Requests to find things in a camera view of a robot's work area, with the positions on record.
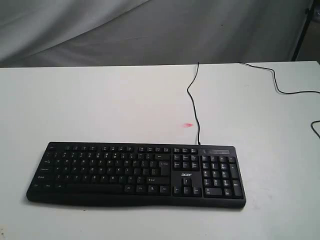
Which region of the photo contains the black acer keyboard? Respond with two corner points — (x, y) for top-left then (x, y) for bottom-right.
(26, 141), (246, 209)

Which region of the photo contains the grey backdrop cloth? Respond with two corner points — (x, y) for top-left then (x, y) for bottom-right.
(0, 0), (311, 67)

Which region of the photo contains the black tripod stand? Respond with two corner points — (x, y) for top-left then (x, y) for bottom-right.
(291, 0), (317, 62)

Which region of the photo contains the black keyboard cable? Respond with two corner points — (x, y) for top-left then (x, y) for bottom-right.
(187, 61), (202, 146)

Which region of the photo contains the black cable at right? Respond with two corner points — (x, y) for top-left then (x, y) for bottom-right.
(237, 61), (320, 95)

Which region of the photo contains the black cable loop right edge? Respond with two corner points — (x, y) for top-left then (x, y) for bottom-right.
(310, 120), (320, 139)

